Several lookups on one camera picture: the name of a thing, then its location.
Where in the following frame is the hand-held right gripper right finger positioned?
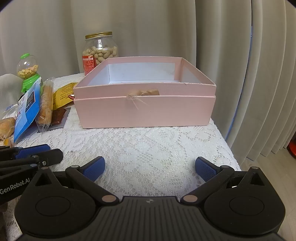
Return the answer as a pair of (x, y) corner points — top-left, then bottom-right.
(180, 157), (270, 205)

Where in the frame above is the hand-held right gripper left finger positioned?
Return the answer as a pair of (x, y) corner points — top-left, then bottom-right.
(30, 156), (119, 205)

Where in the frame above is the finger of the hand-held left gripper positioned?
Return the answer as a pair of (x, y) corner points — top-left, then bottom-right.
(0, 149), (63, 173)
(0, 144), (51, 161)

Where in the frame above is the round rice cracker packet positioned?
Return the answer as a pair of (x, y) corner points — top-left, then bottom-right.
(0, 117), (17, 141)

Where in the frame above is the blue white snack packet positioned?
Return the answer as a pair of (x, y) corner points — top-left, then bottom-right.
(13, 81), (42, 143)

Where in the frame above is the white printed snack packet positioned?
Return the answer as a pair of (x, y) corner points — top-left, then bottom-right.
(0, 94), (25, 121)

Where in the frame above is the long wafer biscuit packet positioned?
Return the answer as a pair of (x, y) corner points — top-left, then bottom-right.
(36, 78), (55, 133)

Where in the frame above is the pink cardboard box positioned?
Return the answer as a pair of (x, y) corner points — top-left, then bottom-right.
(73, 56), (216, 128)

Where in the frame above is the dark red snack packet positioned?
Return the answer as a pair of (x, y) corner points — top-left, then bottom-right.
(49, 107), (72, 129)

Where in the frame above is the yellow snack packet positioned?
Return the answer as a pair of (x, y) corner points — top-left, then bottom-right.
(53, 83), (79, 109)

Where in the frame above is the grey cloth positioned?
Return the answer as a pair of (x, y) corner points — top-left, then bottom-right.
(0, 74), (23, 114)

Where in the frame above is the green gumball candy dispenser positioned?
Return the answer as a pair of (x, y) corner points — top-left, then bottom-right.
(16, 53), (43, 94)

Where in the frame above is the red object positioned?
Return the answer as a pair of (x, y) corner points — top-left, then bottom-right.
(287, 141), (296, 160)

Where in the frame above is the clear peanut jar gold lid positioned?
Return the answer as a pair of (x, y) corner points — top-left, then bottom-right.
(82, 32), (119, 76)

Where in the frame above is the beige curtain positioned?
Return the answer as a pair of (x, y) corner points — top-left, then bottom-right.
(0, 0), (296, 163)

